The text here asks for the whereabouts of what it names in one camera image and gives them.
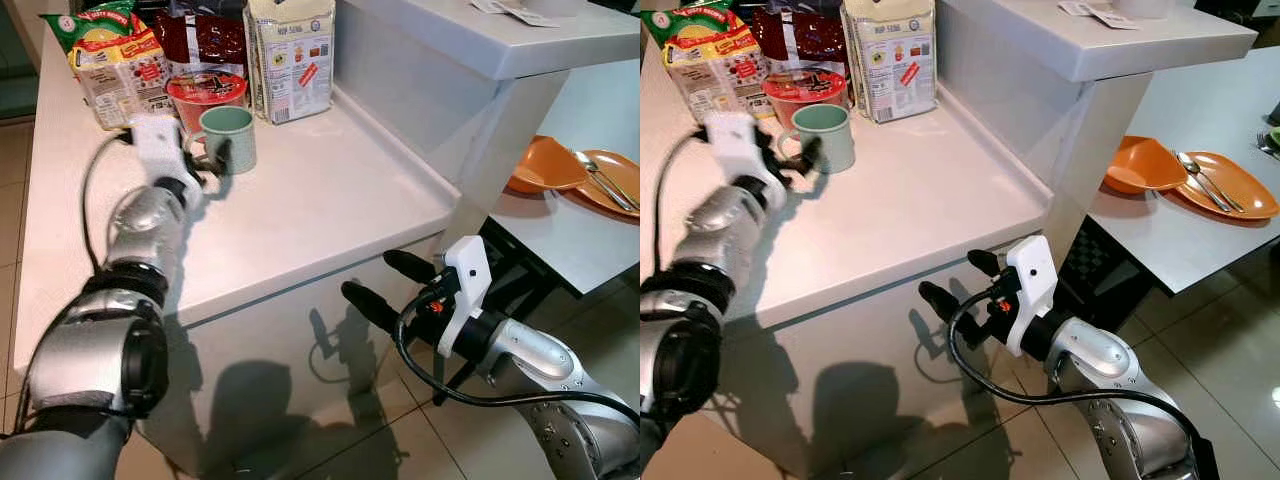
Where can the pale green mug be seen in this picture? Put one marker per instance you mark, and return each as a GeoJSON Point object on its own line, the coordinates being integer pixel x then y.
{"type": "Point", "coordinates": [826, 135]}
{"type": "Point", "coordinates": [232, 135]}

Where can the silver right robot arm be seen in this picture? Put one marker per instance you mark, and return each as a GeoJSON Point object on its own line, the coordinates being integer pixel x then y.
{"type": "Point", "coordinates": [542, 352]}
{"type": "Point", "coordinates": [1102, 356]}

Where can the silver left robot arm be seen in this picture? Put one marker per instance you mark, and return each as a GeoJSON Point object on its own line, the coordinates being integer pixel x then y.
{"type": "Point", "coordinates": [716, 226]}
{"type": "Point", "coordinates": [135, 228]}

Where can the red instant noodle bowl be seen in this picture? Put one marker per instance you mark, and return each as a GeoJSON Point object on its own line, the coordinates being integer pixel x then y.
{"type": "Point", "coordinates": [205, 92]}
{"type": "Point", "coordinates": [800, 92]}

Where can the black lattice chair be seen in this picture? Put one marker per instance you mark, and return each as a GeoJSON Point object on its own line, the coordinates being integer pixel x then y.
{"type": "Point", "coordinates": [520, 262]}
{"type": "Point", "coordinates": [1095, 270]}

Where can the white kitchen counter unit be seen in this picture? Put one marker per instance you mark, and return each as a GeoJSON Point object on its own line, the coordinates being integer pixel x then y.
{"type": "Point", "coordinates": [330, 190]}
{"type": "Point", "coordinates": [900, 190]}

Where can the dark red foil bag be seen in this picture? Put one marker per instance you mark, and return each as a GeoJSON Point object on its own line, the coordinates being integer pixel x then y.
{"type": "Point", "coordinates": [205, 42]}
{"type": "Point", "coordinates": [800, 40]}

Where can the beige printed food package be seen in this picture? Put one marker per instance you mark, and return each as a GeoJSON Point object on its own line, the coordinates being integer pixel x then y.
{"type": "Point", "coordinates": [890, 60]}
{"type": "Point", "coordinates": [292, 60]}

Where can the yellow green food package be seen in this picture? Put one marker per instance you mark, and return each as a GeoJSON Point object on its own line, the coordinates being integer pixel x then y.
{"type": "Point", "coordinates": [705, 60]}
{"type": "Point", "coordinates": [112, 60]}

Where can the orange plate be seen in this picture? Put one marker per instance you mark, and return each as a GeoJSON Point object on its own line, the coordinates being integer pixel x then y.
{"type": "Point", "coordinates": [1250, 190]}
{"type": "Point", "coordinates": [622, 172]}

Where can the metal table knife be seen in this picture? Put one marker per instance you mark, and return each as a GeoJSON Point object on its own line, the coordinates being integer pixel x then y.
{"type": "Point", "coordinates": [618, 192]}
{"type": "Point", "coordinates": [1224, 192]}

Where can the white dining table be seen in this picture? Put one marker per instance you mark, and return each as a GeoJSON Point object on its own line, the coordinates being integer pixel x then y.
{"type": "Point", "coordinates": [1180, 250]}
{"type": "Point", "coordinates": [590, 240]}

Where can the orange bowl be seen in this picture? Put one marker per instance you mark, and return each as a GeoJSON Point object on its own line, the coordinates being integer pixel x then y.
{"type": "Point", "coordinates": [1140, 165]}
{"type": "Point", "coordinates": [540, 165]}

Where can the metal spoon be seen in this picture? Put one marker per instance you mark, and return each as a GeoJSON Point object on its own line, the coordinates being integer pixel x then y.
{"type": "Point", "coordinates": [590, 166]}
{"type": "Point", "coordinates": [1192, 166]}

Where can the white paper card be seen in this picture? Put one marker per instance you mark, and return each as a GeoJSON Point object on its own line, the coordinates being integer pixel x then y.
{"type": "Point", "coordinates": [525, 17]}
{"type": "Point", "coordinates": [1105, 17]}

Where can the metal fork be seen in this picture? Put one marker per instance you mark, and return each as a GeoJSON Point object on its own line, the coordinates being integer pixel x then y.
{"type": "Point", "coordinates": [1268, 146]}

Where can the green dish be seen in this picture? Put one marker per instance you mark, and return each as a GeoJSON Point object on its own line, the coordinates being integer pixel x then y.
{"type": "Point", "coordinates": [1275, 136]}

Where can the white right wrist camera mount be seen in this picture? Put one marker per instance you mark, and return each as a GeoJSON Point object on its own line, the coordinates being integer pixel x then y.
{"type": "Point", "coordinates": [466, 280]}
{"type": "Point", "coordinates": [1034, 280]}

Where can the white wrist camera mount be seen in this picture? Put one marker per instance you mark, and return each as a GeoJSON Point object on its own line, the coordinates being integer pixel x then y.
{"type": "Point", "coordinates": [158, 142]}
{"type": "Point", "coordinates": [1034, 280]}
{"type": "Point", "coordinates": [732, 142]}
{"type": "Point", "coordinates": [466, 280]}

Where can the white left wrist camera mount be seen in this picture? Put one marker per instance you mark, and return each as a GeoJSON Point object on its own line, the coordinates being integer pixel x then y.
{"type": "Point", "coordinates": [158, 142]}
{"type": "Point", "coordinates": [732, 142]}

